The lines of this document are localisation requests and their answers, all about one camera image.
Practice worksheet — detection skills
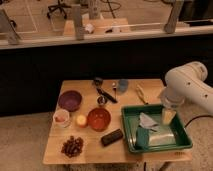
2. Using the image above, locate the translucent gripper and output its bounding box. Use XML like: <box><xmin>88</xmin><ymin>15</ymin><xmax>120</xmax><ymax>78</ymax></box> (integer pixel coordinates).
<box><xmin>160</xmin><ymin>87</ymin><xmax>184</xmax><ymax>125</ymax></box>

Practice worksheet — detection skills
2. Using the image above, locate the yellow banana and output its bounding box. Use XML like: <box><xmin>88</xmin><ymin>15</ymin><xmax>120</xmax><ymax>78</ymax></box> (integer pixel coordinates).
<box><xmin>136</xmin><ymin>85</ymin><xmax>148</xmax><ymax>104</ymax></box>

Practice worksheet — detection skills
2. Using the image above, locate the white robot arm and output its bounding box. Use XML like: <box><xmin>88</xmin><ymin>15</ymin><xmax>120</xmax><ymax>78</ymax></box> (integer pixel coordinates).
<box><xmin>159</xmin><ymin>61</ymin><xmax>213</xmax><ymax>115</ymax></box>

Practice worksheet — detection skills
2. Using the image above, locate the green plastic tray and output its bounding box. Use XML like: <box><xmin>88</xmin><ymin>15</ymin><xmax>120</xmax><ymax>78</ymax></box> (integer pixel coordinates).
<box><xmin>121</xmin><ymin>104</ymin><xmax>192</xmax><ymax>153</ymax></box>

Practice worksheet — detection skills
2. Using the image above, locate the green sponge block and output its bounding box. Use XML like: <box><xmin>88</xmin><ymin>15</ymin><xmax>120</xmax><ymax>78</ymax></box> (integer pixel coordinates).
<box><xmin>135</xmin><ymin>127</ymin><xmax>149</xmax><ymax>149</ymax></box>

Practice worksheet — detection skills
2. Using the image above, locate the blue cup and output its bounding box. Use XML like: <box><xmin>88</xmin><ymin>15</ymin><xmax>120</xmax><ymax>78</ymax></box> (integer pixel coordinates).
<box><xmin>118</xmin><ymin>79</ymin><xmax>129</xmax><ymax>93</ymax></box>

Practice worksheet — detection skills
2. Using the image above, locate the dark brown rectangular block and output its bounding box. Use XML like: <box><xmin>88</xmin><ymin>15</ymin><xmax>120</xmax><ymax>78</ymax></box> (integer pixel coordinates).
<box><xmin>101</xmin><ymin>129</ymin><xmax>123</xmax><ymax>146</ymax></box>

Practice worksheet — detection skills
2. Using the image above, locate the metal spoon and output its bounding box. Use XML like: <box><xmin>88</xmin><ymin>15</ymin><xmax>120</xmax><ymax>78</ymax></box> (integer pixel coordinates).
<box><xmin>112</xmin><ymin>82</ymin><xmax>117</xmax><ymax>99</ymax></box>

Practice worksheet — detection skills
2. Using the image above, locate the small metal cup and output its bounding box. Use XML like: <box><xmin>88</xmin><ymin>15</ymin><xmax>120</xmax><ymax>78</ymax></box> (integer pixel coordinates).
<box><xmin>97</xmin><ymin>96</ymin><xmax>107</xmax><ymax>106</ymax></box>

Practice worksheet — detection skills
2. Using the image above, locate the orange red bowl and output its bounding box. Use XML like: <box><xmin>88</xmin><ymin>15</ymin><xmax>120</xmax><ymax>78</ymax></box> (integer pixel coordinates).
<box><xmin>87</xmin><ymin>108</ymin><xmax>111</xmax><ymax>132</ymax></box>

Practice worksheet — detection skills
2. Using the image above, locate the small dark round object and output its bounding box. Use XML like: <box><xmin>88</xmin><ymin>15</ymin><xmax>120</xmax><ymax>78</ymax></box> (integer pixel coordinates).
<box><xmin>93</xmin><ymin>77</ymin><xmax>103</xmax><ymax>86</ymax></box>

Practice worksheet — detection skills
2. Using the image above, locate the yellow round fruit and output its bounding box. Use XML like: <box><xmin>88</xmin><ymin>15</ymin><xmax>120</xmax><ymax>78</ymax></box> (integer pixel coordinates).
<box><xmin>76</xmin><ymin>115</ymin><xmax>87</xmax><ymax>128</ymax></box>

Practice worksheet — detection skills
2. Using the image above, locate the purple bowl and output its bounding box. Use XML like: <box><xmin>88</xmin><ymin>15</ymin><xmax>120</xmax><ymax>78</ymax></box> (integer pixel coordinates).
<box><xmin>58</xmin><ymin>90</ymin><xmax>82</xmax><ymax>112</ymax></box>

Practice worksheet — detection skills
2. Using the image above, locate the bunch of brown grapes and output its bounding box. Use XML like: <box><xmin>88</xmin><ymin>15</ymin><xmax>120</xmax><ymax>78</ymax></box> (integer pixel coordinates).
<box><xmin>61</xmin><ymin>136</ymin><xmax>84</xmax><ymax>158</ymax></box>

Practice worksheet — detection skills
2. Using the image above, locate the white cup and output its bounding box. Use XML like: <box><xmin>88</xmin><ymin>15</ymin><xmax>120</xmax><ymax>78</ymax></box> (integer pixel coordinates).
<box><xmin>53</xmin><ymin>109</ymin><xmax>70</xmax><ymax>128</ymax></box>

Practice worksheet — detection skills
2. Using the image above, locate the wooden background table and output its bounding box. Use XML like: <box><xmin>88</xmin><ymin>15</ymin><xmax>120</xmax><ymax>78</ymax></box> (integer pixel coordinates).
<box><xmin>63</xmin><ymin>18</ymin><xmax>131</xmax><ymax>36</ymax></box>

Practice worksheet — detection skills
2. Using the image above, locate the white crumpled paper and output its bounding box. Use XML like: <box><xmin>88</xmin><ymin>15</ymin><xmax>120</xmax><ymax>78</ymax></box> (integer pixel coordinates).
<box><xmin>85</xmin><ymin>24</ymin><xmax>94</xmax><ymax>34</ymax></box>

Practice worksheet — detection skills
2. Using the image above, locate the black office chair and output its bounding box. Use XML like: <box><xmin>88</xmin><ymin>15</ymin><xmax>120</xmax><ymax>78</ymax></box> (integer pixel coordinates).
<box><xmin>47</xmin><ymin>0</ymin><xmax>69</xmax><ymax>19</ymax></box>

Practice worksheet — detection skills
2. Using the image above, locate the black cable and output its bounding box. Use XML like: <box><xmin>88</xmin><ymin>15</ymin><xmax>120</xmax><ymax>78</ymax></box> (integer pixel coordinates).
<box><xmin>184</xmin><ymin>114</ymin><xmax>213</xmax><ymax>129</ymax></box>

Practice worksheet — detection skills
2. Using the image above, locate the black handled utensil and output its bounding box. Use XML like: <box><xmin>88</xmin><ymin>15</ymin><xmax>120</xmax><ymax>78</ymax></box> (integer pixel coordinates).
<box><xmin>96</xmin><ymin>88</ymin><xmax>117</xmax><ymax>103</ymax></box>

